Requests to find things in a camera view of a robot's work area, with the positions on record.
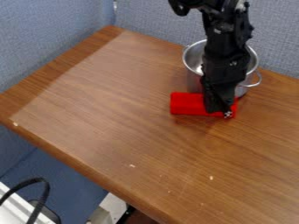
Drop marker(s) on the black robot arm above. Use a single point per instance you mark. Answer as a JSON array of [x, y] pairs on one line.
[[226, 23]]

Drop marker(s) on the metal pot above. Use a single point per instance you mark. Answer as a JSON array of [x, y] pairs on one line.
[[191, 59]]

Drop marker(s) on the red plastic block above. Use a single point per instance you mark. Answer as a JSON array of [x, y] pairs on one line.
[[189, 104]]

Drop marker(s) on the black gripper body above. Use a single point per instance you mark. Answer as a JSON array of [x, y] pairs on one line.
[[225, 71]]

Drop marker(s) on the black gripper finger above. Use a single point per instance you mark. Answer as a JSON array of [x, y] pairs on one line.
[[210, 98], [226, 99]]

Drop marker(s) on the white table frame part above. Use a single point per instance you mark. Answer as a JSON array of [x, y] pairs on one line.
[[110, 211]]

